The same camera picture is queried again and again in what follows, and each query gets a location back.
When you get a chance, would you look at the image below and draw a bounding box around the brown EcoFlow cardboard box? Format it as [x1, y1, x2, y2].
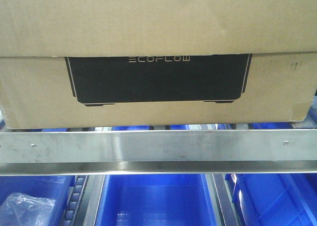
[0, 0, 317, 129]

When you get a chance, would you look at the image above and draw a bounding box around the blue crate on lower shelf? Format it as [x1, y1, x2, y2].
[95, 174, 217, 226]

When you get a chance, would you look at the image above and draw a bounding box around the lower shelf roller track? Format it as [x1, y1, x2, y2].
[61, 175, 87, 226]

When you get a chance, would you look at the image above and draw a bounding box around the lower left blue bin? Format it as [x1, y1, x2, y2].
[0, 175, 75, 226]

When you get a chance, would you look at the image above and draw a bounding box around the blue bin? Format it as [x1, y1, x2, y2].
[225, 173, 317, 226]
[0, 175, 75, 226]

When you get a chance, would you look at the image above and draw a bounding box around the lower right blue bin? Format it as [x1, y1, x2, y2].
[225, 173, 317, 226]

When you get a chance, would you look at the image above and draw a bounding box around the clear plastic bag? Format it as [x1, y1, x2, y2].
[0, 192, 55, 226]

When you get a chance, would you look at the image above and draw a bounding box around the steel shelf front rail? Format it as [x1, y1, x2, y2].
[0, 129, 317, 176]

